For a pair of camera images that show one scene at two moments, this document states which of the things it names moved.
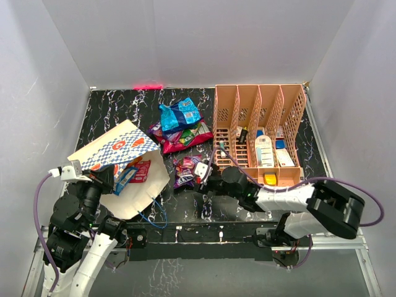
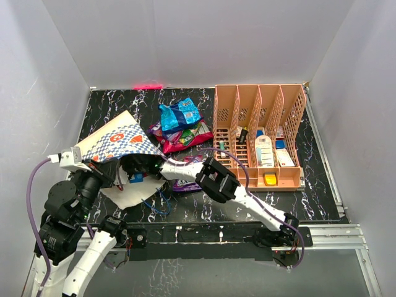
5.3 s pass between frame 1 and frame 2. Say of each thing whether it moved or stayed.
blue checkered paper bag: moved
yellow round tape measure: stayed
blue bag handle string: moved
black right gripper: moved
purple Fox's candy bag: stayed
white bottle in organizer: stayed
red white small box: stayed
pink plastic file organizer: stayed
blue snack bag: stayed
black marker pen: stayed
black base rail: stayed
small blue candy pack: moved
